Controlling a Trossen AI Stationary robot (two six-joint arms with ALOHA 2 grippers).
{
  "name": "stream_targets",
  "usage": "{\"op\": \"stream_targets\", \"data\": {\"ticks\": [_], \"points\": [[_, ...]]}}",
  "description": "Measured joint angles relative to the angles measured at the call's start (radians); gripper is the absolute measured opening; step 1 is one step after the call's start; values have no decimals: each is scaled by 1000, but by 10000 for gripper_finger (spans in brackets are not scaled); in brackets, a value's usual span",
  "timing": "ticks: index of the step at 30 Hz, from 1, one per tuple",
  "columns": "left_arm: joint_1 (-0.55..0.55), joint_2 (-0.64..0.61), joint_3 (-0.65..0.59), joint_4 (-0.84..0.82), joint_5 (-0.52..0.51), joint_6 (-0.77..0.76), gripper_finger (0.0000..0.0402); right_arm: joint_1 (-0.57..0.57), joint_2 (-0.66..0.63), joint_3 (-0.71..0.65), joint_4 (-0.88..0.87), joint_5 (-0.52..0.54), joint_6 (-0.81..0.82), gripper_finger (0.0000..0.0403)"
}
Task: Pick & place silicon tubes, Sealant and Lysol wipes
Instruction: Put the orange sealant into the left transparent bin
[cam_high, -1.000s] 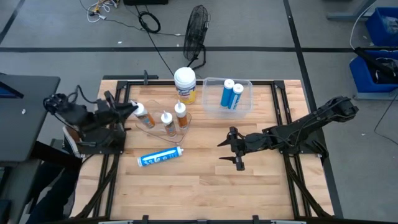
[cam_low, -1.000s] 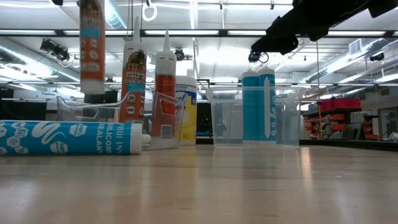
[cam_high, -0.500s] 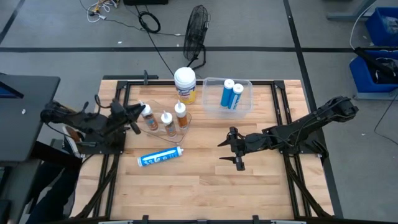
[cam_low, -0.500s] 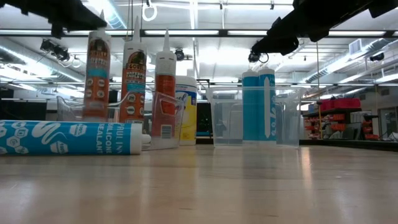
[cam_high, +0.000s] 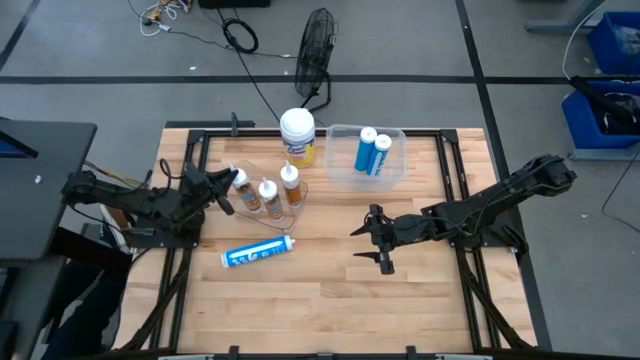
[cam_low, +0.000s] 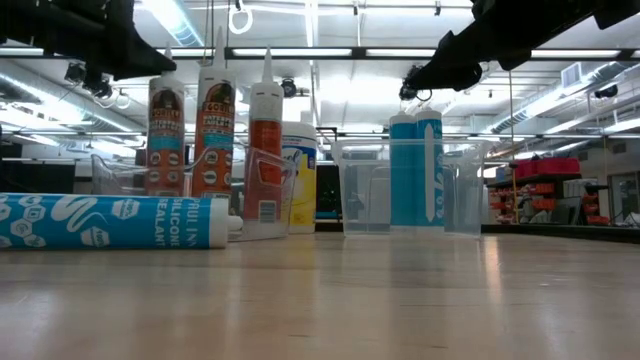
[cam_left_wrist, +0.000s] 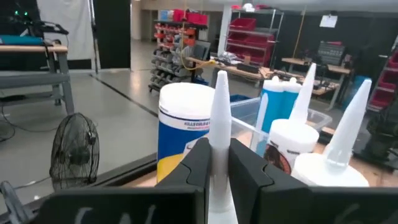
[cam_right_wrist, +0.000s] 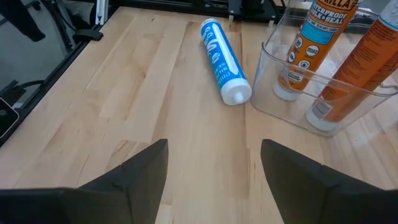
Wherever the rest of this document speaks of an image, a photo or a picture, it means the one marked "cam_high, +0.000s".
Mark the tilted monitor screen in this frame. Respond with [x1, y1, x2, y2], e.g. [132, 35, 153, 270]
[0, 130, 40, 160]

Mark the black coiled cable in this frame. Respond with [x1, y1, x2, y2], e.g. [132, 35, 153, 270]
[214, 4, 301, 124]

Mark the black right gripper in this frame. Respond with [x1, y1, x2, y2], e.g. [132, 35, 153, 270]
[349, 202, 432, 276]

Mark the clear shallow plastic tray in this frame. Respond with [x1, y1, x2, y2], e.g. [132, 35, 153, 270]
[223, 158, 310, 234]

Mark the Lysol wipes canister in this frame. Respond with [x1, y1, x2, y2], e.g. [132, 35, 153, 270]
[278, 107, 317, 169]

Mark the white cable bundle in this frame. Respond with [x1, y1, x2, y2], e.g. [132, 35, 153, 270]
[138, 0, 194, 39]

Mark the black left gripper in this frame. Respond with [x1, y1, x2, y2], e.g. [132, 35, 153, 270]
[180, 160, 240, 217]

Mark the black floor fan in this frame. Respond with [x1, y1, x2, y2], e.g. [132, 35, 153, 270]
[293, 7, 339, 114]

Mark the orange Gorilla sealant tube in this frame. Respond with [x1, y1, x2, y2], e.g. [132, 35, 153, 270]
[257, 176, 286, 222]
[227, 162, 263, 215]
[279, 159, 305, 209]

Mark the black aluminium table frame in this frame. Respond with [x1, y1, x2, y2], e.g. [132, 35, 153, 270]
[114, 127, 539, 360]

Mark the black desk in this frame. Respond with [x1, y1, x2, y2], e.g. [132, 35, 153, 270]
[0, 115, 99, 261]

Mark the blue storage bin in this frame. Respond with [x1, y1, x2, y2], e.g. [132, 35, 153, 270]
[560, 79, 640, 151]
[587, 10, 640, 76]

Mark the blue silicone tube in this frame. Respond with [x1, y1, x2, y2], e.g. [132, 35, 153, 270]
[220, 234, 297, 269]
[366, 133, 393, 177]
[353, 126, 379, 174]

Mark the clear plastic bin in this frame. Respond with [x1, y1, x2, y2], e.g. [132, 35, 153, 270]
[323, 123, 409, 194]

